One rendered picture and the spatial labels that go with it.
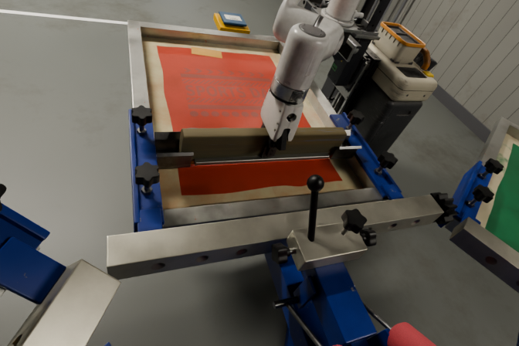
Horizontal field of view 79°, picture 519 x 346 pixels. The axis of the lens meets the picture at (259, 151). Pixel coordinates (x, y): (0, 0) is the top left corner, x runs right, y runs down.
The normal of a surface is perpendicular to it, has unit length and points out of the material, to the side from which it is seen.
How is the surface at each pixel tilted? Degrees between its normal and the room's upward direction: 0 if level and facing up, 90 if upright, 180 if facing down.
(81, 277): 32
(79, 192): 0
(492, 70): 90
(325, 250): 0
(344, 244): 0
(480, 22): 90
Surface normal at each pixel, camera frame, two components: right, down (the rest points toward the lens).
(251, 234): 0.26, -0.69
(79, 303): 0.72, -0.41
